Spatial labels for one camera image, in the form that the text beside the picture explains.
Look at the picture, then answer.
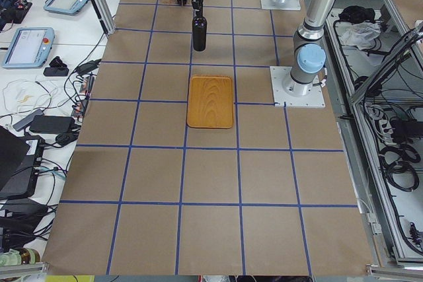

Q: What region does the wooden tray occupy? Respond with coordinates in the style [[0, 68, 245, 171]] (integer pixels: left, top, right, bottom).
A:
[[186, 75, 234, 129]]

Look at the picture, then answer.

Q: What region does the teach pendant near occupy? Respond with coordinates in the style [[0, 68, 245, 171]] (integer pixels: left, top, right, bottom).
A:
[[2, 27, 55, 69]]

